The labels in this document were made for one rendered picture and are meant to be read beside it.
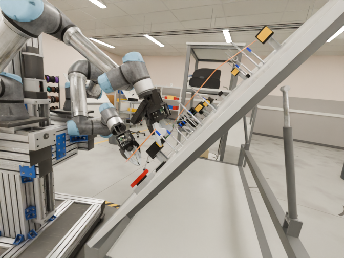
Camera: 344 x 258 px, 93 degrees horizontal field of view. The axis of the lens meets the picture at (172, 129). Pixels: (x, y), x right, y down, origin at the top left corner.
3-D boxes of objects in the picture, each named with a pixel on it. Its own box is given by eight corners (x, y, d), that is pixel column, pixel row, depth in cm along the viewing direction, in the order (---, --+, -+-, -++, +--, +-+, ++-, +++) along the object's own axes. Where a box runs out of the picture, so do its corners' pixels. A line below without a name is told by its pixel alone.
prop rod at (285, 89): (290, 84, 42) (296, 188, 46) (286, 85, 45) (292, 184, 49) (283, 85, 43) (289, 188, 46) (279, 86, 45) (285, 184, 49)
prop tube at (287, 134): (288, 229, 48) (282, 128, 44) (285, 222, 51) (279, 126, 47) (301, 229, 48) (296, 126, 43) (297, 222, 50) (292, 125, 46)
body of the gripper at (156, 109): (166, 119, 59) (153, 87, 58) (146, 126, 62) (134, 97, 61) (172, 115, 66) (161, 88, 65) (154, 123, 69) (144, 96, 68)
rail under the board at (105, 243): (84, 260, 54) (84, 244, 53) (175, 151, 166) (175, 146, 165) (98, 266, 53) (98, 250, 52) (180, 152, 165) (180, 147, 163)
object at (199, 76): (188, 86, 163) (190, 66, 159) (191, 88, 185) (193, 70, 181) (219, 89, 156) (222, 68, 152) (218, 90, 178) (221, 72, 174)
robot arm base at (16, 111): (-21, 118, 79) (-24, 98, 77) (12, 114, 94) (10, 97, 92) (8, 122, 78) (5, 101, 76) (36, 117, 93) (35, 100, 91)
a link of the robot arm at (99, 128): (90, 128, 90) (92, 114, 83) (111, 128, 96) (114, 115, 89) (92, 140, 86) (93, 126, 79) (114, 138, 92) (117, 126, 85)
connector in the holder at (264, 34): (272, 31, 53) (266, 26, 53) (272, 31, 51) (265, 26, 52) (262, 42, 55) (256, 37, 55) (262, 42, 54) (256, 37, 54)
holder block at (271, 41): (284, 43, 61) (266, 27, 62) (286, 42, 52) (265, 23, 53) (273, 54, 64) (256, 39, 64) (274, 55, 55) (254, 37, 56)
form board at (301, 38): (177, 147, 164) (176, 145, 164) (261, 64, 132) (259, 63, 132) (90, 248, 53) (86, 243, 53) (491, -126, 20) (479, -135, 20)
